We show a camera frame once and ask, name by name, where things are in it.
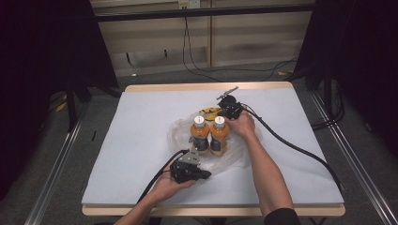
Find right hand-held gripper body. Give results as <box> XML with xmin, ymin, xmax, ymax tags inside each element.
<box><xmin>216</xmin><ymin>86</ymin><xmax>245</xmax><ymax>120</ymax></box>

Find black horizontal bar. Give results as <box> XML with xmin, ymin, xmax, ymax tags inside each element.
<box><xmin>93</xmin><ymin>4</ymin><xmax>315</xmax><ymax>23</ymax></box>

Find right hand-held gripper cable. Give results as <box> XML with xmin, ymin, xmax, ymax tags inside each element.
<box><xmin>241</xmin><ymin>103</ymin><xmax>343</xmax><ymax>192</ymax></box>

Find metal floor rail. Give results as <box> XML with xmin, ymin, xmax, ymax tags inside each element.
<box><xmin>309</xmin><ymin>91</ymin><xmax>398</xmax><ymax>225</ymax></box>
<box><xmin>23</xmin><ymin>102</ymin><xmax>92</xmax><ymax>225</ymax></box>

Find person's right hand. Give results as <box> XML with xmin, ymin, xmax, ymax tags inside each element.
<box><xmin>224</xmin><ymin>111</ymin><xmax>257</xmax><ymax>141</ymax></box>

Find white wall socket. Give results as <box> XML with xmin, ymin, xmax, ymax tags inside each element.
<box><xmin>177</xmin><ymin>0</ymin><xmax>201</xmax><ymax>9</ymax></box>

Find black wall cable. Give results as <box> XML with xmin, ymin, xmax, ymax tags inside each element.
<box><xmin>181</xmin><ymin>17</ymin><xmax>299</xmax><ymax>83</ymax></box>

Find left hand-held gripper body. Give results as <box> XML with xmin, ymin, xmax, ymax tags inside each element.
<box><xmin>170</xmin><ymin>147</ymin><xmax>205</xmax><ymax>185</ymax></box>

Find person's left hand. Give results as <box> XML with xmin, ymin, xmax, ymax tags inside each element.
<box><xmin>151</xmin><ymin>165</ymin><xmax>196</xmax><ymax>204</ymax></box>

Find white table mat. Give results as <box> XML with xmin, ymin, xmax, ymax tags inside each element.
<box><xmin>82</xmin><ymin>87</ymin><xmax>345</xmax><ymax>207</ymax></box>

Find hand-held gripper cable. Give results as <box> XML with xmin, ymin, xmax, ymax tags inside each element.
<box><xmin>136</xmin><ymin>149</ymin><xmax>191</xmax><ymax>204</ymax></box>
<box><xmin>241</xmin><ymin>103</ymin><xmax>343</xmax><ymax>192</ymax></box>

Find clear plastic bag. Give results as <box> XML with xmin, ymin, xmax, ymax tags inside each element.
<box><xmin>166</xmin><ymin>109</ymin><xmax>263</xmax><ymax>176</ymax></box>

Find left hand-held gripper cable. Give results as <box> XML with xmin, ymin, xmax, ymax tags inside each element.
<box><xmin>136</xmin><ymin>149</ymin><xmax>191</xmax><ymax>204</ymax></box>

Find black floor cables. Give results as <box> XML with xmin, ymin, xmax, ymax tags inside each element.
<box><xmin>311</xmin><ymin>80</ymin><xmax>345</xmax><ymax>131</ymax></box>

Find black metal stand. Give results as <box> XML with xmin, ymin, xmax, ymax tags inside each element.
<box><xmin>64</xmin><ymin>78</ymin><xmax>92</xmax><ymax>133</ymax></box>

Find yellow and black packet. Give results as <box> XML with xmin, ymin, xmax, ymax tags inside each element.
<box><xmin>199</xmin><ymin>107</ymin><xmax>223</xmax><ymax>122</ymax></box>

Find wooden table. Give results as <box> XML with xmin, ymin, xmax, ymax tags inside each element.
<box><xmin>82</xmin><ymin>82</ymin><xmax>346</xmax><ymax>218</ymax></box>

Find orange juice bottle white cap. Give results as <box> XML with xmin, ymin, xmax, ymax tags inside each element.
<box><xmin>190</xmin><ymin>115</ymin><xmax>211</xmax><ymax>157</ymax></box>
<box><xmin>209</xmin><ymin>115</ymin><xmax>231</xmax><ymax>158</ymax></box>

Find black curtain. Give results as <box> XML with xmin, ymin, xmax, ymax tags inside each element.
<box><xmin>0</xmin><ymin>0</ymin><xmax>120</xmax><ymax>202</ymax></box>
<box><xmin>293</xmin><ymin>0</ymin><xmax>398</xmax><ymax>158</ymax></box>

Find black sleeve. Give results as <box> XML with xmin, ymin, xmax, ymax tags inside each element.
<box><xmin>263</xmin><ymin>207</ymin><xmax>302</xmax><ymax>225</ymax></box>

